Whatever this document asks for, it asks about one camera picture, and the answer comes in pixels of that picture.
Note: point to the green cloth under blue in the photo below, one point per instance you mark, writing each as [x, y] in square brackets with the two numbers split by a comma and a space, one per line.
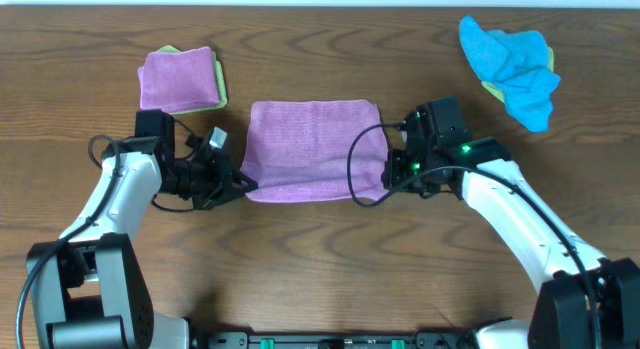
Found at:
[499, 95]

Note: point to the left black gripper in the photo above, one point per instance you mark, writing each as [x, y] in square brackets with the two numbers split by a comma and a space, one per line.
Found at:
[220, 182]

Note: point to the folded purple cloth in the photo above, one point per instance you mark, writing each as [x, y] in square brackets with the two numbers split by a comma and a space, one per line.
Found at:
[148, 77]

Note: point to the folded green cloth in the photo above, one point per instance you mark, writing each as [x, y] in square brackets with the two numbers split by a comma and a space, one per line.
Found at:
[190, 81]

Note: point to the crumpled blue cloth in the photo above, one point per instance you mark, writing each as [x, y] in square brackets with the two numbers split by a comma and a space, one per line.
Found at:
[518, 65]

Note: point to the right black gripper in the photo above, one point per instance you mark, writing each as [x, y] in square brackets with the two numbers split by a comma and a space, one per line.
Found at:
[394, 174]

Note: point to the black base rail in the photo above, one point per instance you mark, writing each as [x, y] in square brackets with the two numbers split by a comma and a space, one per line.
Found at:
[419, 340]

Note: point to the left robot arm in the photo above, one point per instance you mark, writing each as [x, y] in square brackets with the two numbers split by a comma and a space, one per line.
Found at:
[86, 288]

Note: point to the purple microfiber cloth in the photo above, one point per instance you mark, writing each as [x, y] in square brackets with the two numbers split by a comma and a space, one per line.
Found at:
[315, 151]

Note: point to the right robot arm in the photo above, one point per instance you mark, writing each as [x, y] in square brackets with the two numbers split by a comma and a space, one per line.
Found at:
[584, 299]

